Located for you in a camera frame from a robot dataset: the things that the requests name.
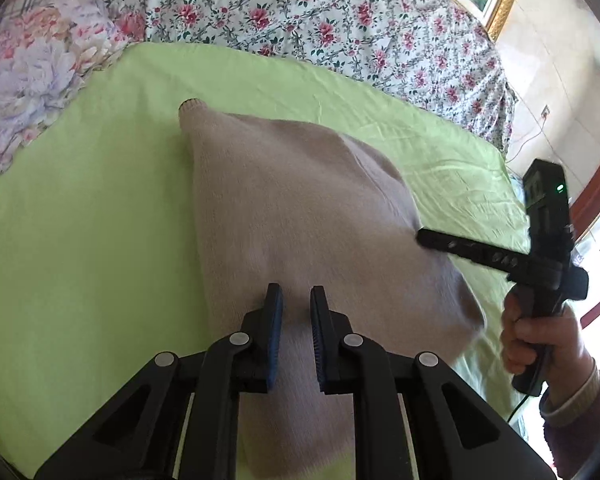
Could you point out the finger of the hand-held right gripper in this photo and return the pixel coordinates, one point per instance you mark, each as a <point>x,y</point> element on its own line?
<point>475,252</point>

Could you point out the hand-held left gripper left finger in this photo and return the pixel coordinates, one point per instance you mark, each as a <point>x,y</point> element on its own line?
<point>275,345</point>

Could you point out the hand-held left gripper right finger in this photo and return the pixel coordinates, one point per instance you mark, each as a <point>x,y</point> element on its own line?
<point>316,345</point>

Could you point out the beige knit sweater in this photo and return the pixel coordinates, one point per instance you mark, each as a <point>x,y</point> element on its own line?
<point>290,210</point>

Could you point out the person's right hand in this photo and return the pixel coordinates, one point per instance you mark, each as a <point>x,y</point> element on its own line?
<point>555,345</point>

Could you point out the light green bed sheet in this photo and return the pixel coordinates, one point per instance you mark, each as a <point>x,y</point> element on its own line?
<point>80,260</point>

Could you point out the gold framed picture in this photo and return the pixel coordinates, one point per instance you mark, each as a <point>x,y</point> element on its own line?
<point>500,10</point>

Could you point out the small-flower print quilt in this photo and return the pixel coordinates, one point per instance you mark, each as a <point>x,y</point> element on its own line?
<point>330,20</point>

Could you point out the large-flower print pillow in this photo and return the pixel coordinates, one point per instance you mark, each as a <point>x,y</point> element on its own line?
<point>30,70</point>

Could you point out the white wall outlet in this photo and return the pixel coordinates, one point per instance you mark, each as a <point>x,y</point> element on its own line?
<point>545,111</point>

